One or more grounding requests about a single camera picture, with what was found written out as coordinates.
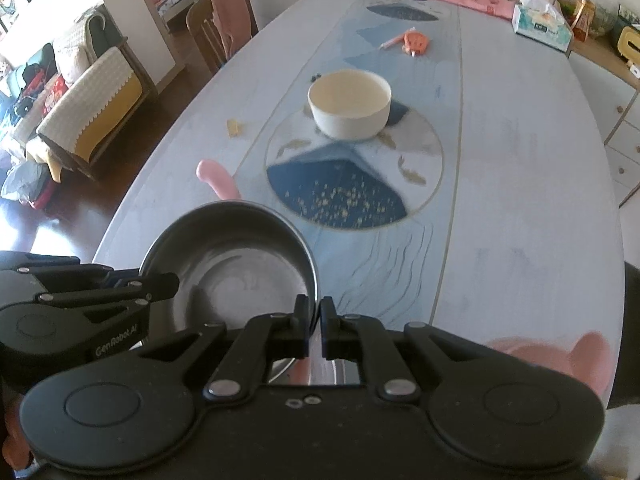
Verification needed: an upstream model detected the large stainless steel bowl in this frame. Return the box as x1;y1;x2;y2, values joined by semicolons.
139;201;321;386

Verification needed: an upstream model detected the pile of clothes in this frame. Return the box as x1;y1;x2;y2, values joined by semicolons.
0;160;57;211

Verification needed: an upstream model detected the white wooden drawer cabinet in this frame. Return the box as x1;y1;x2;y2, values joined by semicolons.
567;35;640;209

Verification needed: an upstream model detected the yellow tissue holder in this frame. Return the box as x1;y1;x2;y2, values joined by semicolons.
612;25;640;62

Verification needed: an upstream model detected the wooden chair with pink cloth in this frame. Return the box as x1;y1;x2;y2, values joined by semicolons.
185;0;259;75

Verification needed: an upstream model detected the orange lidded jar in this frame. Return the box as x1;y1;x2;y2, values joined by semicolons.
571;0;599;43

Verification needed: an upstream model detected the teal white tissue box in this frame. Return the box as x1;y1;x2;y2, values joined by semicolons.
511;0;574;54

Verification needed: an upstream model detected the pink bowl with steel insert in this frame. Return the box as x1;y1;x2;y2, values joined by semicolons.
484;330;614;402

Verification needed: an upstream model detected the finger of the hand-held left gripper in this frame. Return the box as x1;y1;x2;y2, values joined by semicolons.
0;251;140;295
37;272;181;327

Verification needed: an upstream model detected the cream ceramic bowl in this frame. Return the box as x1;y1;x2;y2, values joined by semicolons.
307;70;393;141

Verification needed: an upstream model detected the sofa with cream cover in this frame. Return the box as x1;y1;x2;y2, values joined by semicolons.
24;4;157;182

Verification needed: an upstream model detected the person's left hand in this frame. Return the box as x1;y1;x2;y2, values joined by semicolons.
0;392;32;472

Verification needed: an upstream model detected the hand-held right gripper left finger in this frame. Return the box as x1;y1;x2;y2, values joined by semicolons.
135;294;312;403

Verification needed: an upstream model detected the small orange utensil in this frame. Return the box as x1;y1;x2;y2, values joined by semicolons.
379;30;427;59

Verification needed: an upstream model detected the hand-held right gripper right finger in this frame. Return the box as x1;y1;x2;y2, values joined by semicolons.
320;296;496;403

